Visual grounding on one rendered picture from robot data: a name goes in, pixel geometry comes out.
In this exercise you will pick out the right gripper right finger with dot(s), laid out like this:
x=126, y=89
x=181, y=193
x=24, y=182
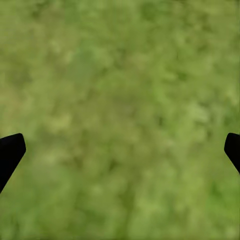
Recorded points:
x=232, y=149

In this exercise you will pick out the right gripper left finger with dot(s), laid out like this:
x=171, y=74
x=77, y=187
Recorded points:
x=12, y=149

